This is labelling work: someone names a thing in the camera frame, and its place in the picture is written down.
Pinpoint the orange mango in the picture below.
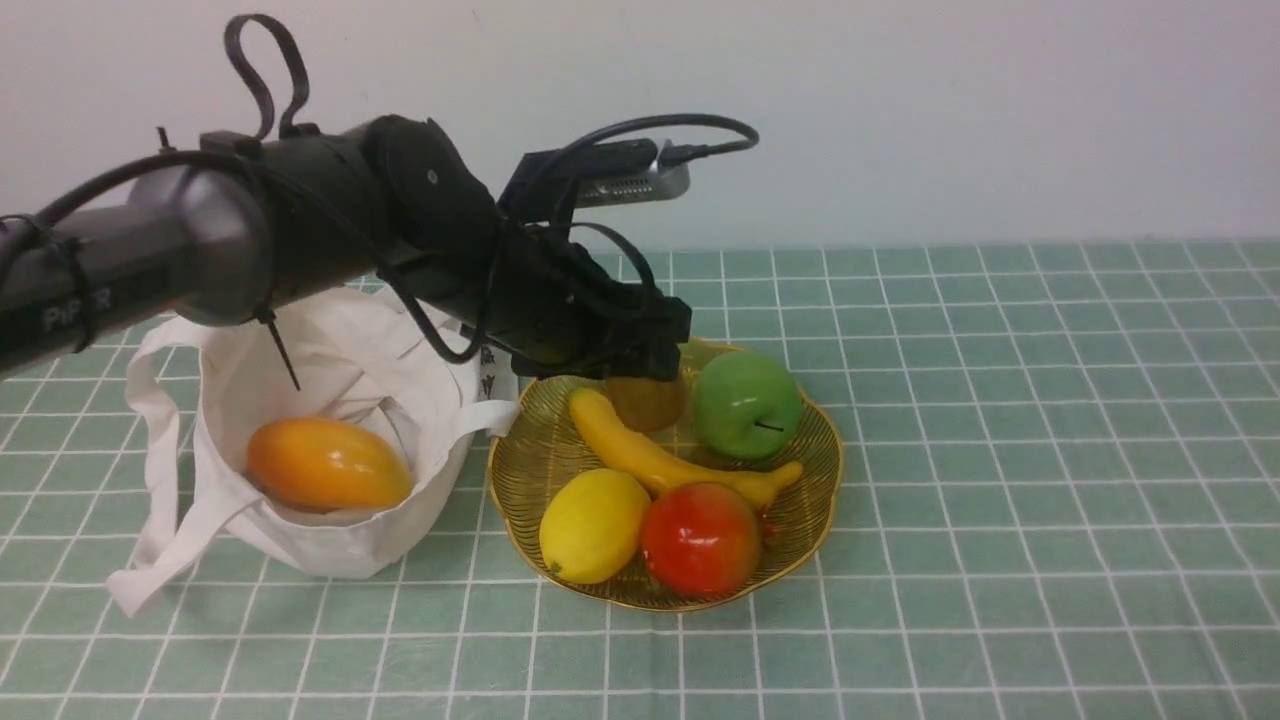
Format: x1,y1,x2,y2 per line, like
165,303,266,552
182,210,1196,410
247,416,413,512

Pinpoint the white cloth tote bag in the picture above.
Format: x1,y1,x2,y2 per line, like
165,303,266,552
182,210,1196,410
106,288,518,615

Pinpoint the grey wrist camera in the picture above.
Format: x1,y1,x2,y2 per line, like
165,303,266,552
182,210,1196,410
500,138,692,223

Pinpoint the yellow banana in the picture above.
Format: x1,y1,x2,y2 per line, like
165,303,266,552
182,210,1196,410
568,387,805,511

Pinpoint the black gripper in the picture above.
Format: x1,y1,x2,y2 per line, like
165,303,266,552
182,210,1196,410
399,225,691,382

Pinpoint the yellow lemon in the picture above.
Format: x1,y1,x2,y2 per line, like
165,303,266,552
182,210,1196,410
539,468,652,585

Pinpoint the black camera cable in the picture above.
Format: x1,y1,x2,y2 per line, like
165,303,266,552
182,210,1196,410
540,113,762,201

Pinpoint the gold wire fruit basket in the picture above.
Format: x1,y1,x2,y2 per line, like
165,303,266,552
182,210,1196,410
486,377,845,612

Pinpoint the green checkered tablecloth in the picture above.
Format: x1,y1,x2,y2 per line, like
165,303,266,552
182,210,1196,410
1,243,1279,719

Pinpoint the brown kiwi fruit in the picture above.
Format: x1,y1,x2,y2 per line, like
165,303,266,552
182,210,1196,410
605,375,687,434

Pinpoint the red pomegranate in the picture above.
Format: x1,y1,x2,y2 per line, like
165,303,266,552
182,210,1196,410
640,483,763,598

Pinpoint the green apple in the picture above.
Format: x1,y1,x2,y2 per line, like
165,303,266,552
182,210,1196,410
691,350,805,461

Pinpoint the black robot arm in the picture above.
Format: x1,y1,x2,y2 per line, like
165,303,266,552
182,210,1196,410
1,117,692,380

